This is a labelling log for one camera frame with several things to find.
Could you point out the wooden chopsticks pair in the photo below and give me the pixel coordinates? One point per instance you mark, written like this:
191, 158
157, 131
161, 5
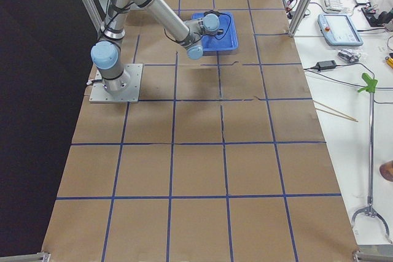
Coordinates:
329, 110

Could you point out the brown paper table cover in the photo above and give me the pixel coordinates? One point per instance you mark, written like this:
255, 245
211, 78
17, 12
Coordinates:
222, 159

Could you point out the green handled reach grabber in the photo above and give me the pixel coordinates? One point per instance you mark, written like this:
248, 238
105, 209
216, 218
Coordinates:
368, 210

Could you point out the blue plastic tray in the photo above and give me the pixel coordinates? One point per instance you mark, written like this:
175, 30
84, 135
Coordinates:
226, 39

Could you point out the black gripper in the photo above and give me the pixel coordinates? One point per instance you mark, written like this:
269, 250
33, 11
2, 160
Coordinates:
220, 32

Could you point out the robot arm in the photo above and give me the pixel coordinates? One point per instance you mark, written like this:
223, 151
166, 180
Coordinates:
147, 17

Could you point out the black power adapter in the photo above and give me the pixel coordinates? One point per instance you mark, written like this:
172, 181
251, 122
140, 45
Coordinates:
326, 65

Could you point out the teach pendant tablet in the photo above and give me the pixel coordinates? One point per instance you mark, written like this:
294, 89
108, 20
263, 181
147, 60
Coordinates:
339, 30

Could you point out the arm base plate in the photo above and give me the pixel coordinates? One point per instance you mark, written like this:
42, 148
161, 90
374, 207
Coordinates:
126, 88

